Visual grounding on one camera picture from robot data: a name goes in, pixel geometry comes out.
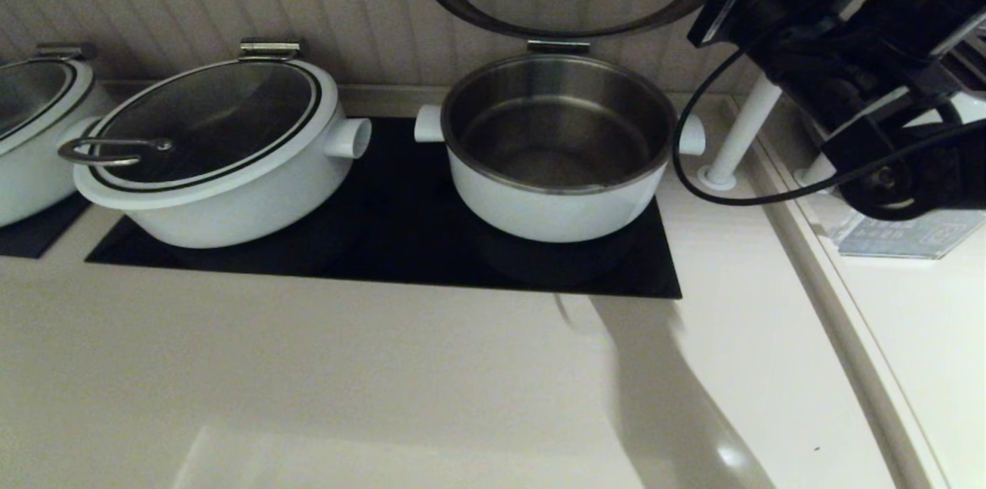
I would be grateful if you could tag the clear acrylic sign holder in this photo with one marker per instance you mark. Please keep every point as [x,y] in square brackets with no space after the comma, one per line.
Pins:
[909,239]

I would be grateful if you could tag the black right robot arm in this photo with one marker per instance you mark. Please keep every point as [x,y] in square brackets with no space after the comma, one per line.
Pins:
[909,35]

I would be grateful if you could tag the small white pot steel rim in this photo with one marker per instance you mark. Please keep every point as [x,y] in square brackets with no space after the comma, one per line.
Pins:
[555,212]

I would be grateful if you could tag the large pot metal hinge bracket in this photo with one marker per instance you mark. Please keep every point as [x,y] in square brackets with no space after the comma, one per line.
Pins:
[269,51]

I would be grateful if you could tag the white pot cut by frame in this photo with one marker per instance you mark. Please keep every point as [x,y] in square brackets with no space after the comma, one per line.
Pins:
[31,181]

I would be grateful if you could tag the dull metal hinge bracket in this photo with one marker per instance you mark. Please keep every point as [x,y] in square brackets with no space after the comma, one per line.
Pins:
[62,51]

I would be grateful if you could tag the wide black induction cooktop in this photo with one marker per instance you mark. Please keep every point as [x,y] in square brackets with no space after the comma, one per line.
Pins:
[400,242]

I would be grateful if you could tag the narrow black induction cooktop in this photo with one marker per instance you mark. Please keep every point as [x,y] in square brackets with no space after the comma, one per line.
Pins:
[35,239]

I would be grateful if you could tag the large white pot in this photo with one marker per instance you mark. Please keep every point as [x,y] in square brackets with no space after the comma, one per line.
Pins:
[254,204]

